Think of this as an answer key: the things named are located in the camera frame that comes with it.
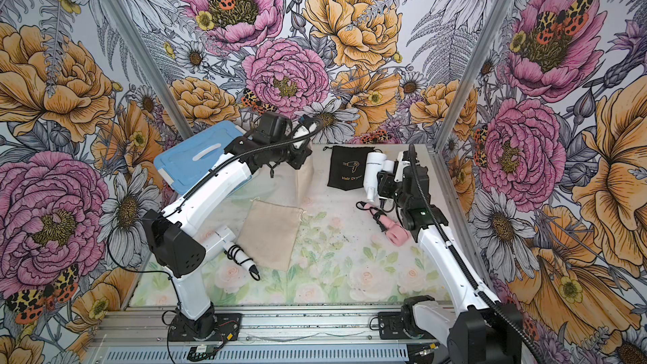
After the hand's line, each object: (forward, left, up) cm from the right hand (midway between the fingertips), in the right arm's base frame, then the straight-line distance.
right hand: (381, 179), depth 81 cm
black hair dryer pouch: (+26, +8, -23) cm, 35 cm away
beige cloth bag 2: (-7, +39, -20) cm, 44 cm away
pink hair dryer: (-10, -6, -17) cm, 21 cm away
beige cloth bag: (+5, +25, -3) cm, 25 cm away
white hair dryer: (+5, +1, +3) cm, 6 cm away
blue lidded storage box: (+13, +67, -3) cm, 68 cm away
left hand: (+6, +23, +5) cm, 24 cm away
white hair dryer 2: (-9, +55, -18) cm, 58 cm away
